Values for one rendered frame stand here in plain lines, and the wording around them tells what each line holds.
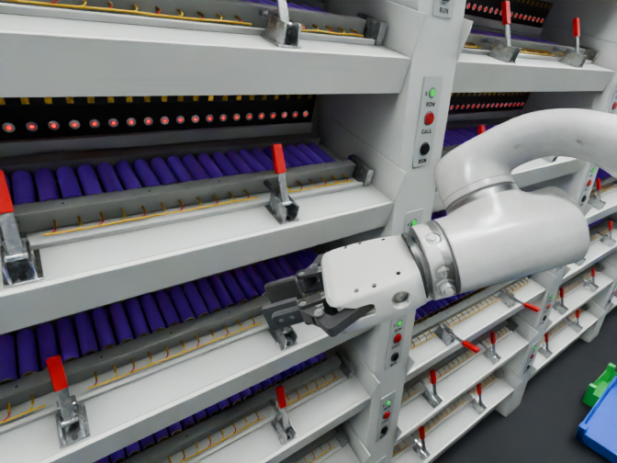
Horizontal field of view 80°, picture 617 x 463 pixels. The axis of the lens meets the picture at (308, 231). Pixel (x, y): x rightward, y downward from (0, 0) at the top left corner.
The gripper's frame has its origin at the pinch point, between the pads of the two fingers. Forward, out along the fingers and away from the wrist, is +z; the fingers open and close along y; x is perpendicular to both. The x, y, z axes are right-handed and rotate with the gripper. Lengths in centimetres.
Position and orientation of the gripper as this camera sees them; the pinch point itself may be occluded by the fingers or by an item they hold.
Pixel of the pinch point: (283, 301)
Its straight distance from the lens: 43.0
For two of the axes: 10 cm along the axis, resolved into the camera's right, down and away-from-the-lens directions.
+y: -0.5, -4.8, 8.8
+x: -3.0, -8.3, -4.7
